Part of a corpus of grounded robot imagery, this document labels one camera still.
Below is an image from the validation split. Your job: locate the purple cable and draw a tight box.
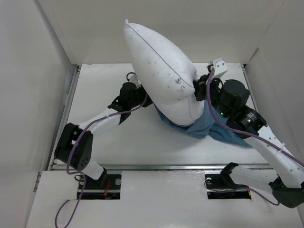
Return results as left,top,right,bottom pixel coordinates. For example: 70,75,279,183
206,66,304,206
55,72,143,226

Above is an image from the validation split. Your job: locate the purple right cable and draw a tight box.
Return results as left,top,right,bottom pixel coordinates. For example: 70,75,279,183
206,66,304,206

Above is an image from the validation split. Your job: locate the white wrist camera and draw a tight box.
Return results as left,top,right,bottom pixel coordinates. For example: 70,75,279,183
126,72,141,87
207,58,228,78

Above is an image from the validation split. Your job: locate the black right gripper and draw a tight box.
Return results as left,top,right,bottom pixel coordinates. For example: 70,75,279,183
190,72,229,118

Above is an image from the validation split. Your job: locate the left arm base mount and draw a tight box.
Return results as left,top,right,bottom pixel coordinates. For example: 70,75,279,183
74,174,122,200

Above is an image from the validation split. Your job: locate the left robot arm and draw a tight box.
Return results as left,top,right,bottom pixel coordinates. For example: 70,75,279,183
54,82,152,189

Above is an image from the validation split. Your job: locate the blue pillowcase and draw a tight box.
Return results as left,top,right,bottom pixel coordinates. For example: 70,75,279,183
156,101,252,148

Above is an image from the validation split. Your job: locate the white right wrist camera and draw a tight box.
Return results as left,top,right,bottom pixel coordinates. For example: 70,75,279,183
207,58,228,78

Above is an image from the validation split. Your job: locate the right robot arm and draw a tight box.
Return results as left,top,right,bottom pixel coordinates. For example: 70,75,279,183
193,74,304,208

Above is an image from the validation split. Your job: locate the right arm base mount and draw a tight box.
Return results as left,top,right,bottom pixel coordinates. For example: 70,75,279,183
204,173,251,200

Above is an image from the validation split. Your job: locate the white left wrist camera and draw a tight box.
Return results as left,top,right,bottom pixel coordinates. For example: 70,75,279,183
126,72,141,87

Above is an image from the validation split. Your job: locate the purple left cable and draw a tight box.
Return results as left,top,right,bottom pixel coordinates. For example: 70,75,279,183
55,72,143,226

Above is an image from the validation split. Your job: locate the white pillow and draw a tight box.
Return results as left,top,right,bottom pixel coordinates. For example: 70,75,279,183
123,20,204,126

